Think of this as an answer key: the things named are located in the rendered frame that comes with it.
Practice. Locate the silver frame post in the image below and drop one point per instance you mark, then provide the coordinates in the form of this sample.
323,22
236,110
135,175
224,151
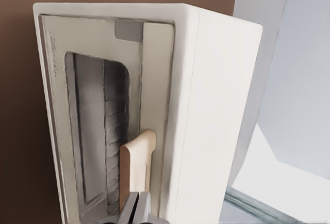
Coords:
247,205

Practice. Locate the white oven body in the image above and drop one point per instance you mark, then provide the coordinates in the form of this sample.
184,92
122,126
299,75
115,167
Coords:
219,105

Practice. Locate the white oven door with window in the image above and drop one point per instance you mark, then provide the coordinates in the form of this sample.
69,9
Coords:
154,79

